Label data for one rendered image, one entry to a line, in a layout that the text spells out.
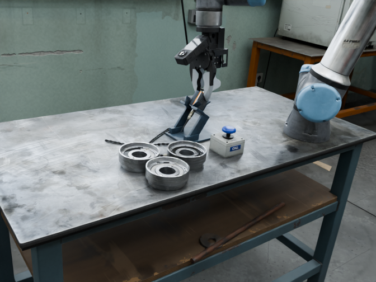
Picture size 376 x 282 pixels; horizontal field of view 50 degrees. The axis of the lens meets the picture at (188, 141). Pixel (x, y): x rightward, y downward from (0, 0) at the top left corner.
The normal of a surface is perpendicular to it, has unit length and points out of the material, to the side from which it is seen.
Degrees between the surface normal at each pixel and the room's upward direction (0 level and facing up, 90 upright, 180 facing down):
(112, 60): 90
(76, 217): 0
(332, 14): 90
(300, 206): 0
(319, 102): 97
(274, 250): 0
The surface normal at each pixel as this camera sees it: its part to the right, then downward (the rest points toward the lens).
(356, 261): 0.08, -0.91
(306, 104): -0.27, 0.49
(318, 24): -0.80, 0.16
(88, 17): 0.59, 0.37
